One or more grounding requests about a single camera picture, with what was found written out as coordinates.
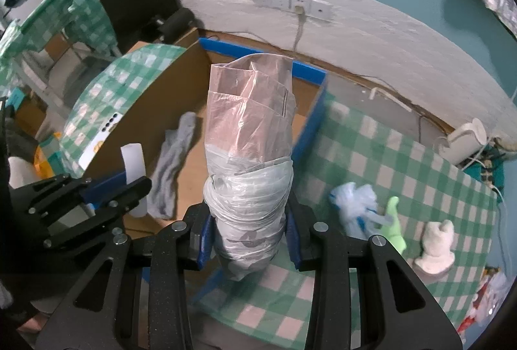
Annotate wall socket strip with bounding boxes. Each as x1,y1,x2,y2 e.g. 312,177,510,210
253,0,332,21

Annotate light green cloth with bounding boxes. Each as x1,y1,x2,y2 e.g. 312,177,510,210
380,196,406,255

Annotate grey knitted sock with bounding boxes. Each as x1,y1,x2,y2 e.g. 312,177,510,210
146,111,196,221

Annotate teal basket with cables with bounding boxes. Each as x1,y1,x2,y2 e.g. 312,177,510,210
459,140,506,192

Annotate white terry towel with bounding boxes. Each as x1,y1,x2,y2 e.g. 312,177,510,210
414,220,455,276

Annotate trash bags pile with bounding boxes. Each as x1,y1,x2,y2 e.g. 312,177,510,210
458,266,512,341

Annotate green checkered tablecloth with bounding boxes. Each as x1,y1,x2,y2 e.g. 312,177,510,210
196,97,497,349

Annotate clear plastic bag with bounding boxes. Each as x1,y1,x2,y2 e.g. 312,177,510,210
203,54,296,281

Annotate snack package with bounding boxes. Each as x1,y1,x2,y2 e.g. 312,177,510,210
33,132,66,180

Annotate white blue plastic bag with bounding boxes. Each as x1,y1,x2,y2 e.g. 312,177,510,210
330,182,394,240

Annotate white electric kettle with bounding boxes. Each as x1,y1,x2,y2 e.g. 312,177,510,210
437,118,488,165

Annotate blue cardboard box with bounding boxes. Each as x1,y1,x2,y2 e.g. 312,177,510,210
79,26,329,294

